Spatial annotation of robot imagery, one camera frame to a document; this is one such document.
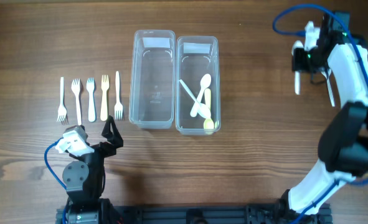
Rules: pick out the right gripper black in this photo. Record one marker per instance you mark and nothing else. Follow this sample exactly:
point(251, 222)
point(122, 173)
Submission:
point(300, 64)

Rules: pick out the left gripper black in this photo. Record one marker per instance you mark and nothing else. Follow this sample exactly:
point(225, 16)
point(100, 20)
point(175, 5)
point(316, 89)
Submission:
point(97, 149)

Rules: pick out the white slim plastic spoon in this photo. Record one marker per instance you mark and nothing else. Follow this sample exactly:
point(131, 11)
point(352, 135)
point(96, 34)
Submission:
point(199, 107)

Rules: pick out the yellow plastic spoon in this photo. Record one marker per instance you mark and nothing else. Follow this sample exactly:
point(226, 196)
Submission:
point(208, 123)

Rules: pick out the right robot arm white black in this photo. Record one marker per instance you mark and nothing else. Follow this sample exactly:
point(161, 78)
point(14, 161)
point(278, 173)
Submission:
point(334, 51)

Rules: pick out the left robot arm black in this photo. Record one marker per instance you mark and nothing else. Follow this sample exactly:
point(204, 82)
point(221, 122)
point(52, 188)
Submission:
point(85, 177)

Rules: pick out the white fork nearest container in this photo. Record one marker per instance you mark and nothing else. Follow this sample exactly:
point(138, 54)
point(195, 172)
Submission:
point(118, 108)

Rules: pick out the left clear plastic container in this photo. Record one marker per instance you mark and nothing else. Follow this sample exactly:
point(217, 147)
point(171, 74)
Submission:
point(152, 79)

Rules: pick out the clear plastic container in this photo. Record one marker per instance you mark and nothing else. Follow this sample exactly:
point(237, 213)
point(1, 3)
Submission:
point(152, 79)
point(196, 56)

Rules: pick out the right clear plastic container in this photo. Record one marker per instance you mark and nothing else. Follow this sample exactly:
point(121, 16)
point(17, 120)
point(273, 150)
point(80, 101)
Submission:
point(196, 56)

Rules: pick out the yellow plastic fork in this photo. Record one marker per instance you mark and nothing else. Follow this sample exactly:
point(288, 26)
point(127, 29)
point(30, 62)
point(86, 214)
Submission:
point(105, 84)

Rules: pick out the light blue plastic fork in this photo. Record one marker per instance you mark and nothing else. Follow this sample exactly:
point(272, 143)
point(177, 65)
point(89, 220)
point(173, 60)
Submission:
point(90, 86)

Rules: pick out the white plastic fork far left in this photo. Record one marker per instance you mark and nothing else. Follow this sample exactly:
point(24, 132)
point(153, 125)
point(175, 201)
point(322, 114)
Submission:
point(62, 111)

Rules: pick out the white fork tines up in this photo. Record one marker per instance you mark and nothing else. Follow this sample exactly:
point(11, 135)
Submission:
point(76, 88)

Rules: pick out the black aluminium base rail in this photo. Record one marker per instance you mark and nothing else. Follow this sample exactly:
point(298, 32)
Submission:
point(249, 214)

